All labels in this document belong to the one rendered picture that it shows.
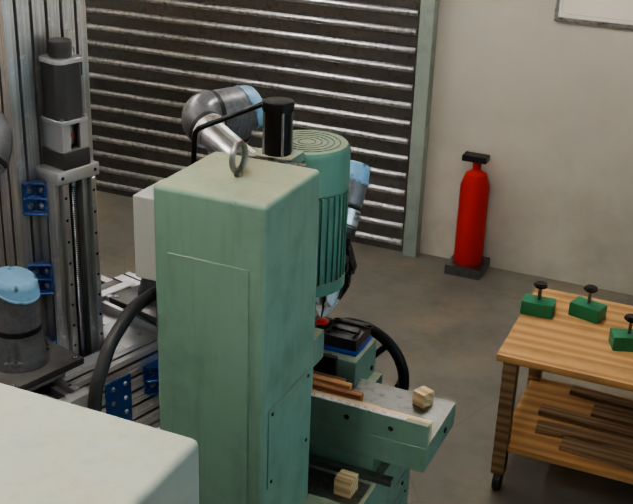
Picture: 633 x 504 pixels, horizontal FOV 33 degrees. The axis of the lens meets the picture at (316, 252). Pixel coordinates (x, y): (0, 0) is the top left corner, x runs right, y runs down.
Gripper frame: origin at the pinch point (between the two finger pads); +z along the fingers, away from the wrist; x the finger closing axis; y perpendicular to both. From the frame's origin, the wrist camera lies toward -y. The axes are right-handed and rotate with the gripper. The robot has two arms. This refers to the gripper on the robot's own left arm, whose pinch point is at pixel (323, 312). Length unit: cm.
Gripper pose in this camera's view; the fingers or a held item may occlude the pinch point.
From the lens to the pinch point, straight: 245.0
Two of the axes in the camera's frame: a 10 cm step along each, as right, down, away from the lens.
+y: -3.4, -1.6, -9.3
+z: -2.3, 9.7, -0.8
